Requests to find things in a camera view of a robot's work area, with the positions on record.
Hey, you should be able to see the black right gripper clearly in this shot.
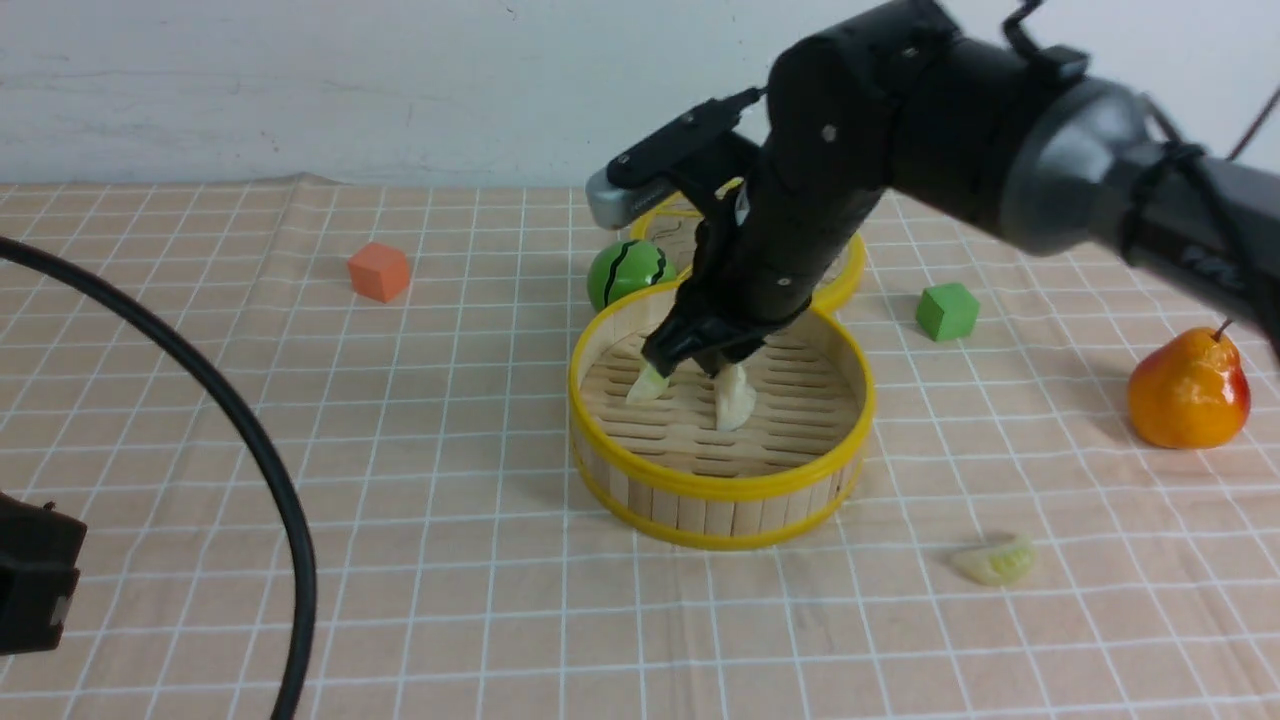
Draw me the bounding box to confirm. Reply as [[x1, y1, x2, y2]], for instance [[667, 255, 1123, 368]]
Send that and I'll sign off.
[[641, 270, 817, 379]]

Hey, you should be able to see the greenish dumpling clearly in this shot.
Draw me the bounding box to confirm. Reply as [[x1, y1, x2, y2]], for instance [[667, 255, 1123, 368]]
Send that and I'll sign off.
[[625, 364, 669, 404]]

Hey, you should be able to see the pale dumpling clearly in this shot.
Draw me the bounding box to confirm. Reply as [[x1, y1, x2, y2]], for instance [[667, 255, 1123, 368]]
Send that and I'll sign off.
[[714, 364, 756, 432]]

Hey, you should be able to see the yellowish dumpling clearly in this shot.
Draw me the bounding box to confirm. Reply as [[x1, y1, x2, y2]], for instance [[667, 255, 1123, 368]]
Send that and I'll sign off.
[[948, 536, 1038, 587]]

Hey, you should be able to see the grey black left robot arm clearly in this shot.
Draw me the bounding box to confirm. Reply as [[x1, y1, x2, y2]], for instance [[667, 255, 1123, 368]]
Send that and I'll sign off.
[[1, 493, 87, 656]]

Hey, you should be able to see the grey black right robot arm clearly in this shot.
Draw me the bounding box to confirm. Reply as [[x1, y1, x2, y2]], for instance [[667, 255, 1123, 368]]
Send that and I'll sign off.
[[608, 1, 1277, 375]]

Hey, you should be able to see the bamboo steamer tray yellow rim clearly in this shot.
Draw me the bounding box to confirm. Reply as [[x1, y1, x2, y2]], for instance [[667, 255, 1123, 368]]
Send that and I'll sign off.
[[567, 284, 877, 551]]

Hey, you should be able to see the woven bamboo steamer lid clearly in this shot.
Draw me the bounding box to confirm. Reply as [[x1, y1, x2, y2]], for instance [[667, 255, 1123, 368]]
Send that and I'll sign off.
[[627, 193, 867, 313]]

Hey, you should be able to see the green toy watermelon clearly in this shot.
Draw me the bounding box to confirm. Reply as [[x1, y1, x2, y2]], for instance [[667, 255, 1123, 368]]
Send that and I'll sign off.
[[586, 240, 677, 313]]

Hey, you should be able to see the green cube block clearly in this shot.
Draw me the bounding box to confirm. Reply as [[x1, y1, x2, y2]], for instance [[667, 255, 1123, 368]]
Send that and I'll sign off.
[[915, 282, 980, 343]]

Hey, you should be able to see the checkered beige tablecloth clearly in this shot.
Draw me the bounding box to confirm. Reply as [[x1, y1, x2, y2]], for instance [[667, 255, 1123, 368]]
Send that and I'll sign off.
[[3, 177, 1277, 719]]

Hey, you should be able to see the orange cube block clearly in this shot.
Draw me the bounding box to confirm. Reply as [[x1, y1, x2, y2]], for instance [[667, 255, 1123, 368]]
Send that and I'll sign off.
[[346, 242, 412, 304]]

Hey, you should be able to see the orange toy pear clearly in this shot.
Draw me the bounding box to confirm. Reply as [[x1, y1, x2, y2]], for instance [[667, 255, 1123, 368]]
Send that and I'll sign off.
[[1126, 319, 1252, 450]]

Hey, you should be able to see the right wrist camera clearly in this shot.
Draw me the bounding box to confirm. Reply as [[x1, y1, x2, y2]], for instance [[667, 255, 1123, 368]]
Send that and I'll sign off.
[[585, 87, 764, 231]]

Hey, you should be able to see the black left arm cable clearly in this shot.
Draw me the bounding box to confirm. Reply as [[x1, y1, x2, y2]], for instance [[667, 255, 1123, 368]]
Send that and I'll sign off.
[[0, 236, 319, 720]]

